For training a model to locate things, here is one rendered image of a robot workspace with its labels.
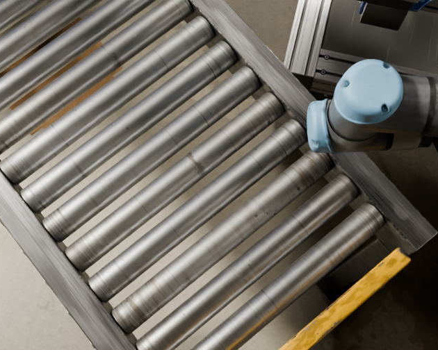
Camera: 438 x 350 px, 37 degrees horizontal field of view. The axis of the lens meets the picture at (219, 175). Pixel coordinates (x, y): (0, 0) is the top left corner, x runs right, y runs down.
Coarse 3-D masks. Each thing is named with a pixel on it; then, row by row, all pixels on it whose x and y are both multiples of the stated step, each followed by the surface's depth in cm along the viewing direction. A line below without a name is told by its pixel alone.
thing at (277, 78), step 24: (192, 0) 121; (216, 0) 121; (216, 24) 120; (240, 24) 119; (240, 48) 118; (264, 48) 118; (264, 72) 117; (288, 72) 117; (288, 96) 116; (312, 96) 116; (288, 120) 119; (336, 168) 114; (360, 168) 112; (360, 192) 112; (384, 192) 111; (384, 216) 110; (408, 216) 110; (384, 240) 119; (408, 240) 109
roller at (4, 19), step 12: (0, 0) 122; (12, 0) 121; (24, 0) 122; (36, 0) 123; (48, 0) 125; (0, 12) 121; (12, 12) 122; (24, 12) 123; (0, 24) 121; (12, 24) 123
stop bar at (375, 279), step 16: (400, 256) 106; (368, 272) 106; (384, 272) 106; (352, 288) 105; (368, 288) 105; (336, 304) 104; (352, 304) 104; (320, 320) 104; (336, 320) 104; (304, 336) 103; (320, 336) 103
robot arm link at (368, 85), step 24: (360, 72) 79; (384, 72) 79; (336, 96) 82; (360, 96) 78; (384, 96) 78; (408, 96) 80; (336, 120) 85; (360, 120) 80; (384, 120) 81; (408, 120) 81
